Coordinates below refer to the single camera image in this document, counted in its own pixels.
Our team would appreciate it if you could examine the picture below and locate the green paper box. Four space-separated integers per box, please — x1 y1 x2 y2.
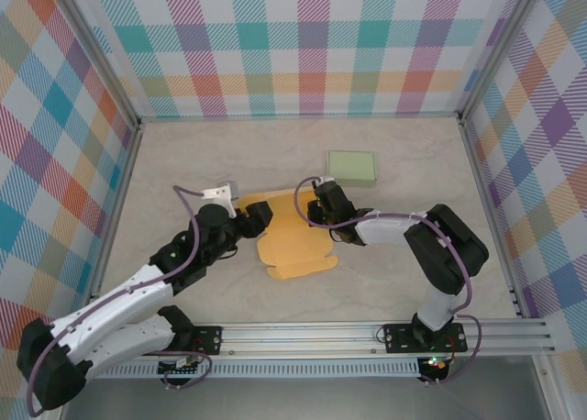
326 149 379 189

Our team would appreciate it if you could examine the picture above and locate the orange paper box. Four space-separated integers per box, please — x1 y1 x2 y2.
234 188 339 282

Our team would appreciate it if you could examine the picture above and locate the small black circuit board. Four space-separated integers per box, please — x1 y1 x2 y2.
158 358 202 379

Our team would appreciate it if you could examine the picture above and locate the small circuit board with light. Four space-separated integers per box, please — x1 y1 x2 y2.
417 354 449 371

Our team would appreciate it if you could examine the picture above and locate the purple cable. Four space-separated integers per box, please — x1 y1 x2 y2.
25 184 215 416
293 175 483 388

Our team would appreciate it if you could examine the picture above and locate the aluminium frame cross bar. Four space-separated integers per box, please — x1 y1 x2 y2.
137 110 463 123

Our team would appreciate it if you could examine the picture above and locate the aluminium table side rail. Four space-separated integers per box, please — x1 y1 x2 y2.
457 116 528 320
80 119 147 325

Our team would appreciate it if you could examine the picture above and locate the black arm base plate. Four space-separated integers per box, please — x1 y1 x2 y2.
383 322 469 355
183 326 225 358

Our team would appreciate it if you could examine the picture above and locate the long aluminium mounting rail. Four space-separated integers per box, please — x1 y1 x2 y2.
91 317 557 361

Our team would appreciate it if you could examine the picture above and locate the slotted grey cable duct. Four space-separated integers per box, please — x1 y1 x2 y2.
84 358 421 379

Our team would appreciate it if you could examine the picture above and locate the aluminium frame post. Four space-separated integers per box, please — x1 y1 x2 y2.
48 0 144 130
457 0 550 124

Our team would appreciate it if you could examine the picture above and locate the aluminium frame leg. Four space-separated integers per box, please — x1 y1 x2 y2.
531 353 569 420

